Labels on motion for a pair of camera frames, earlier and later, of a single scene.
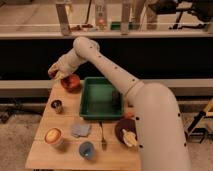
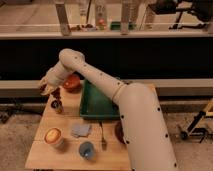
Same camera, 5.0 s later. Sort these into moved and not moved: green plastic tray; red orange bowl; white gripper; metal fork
Moved: white gripper
Not moved: red orange bowl; green plastic tray; metal fork
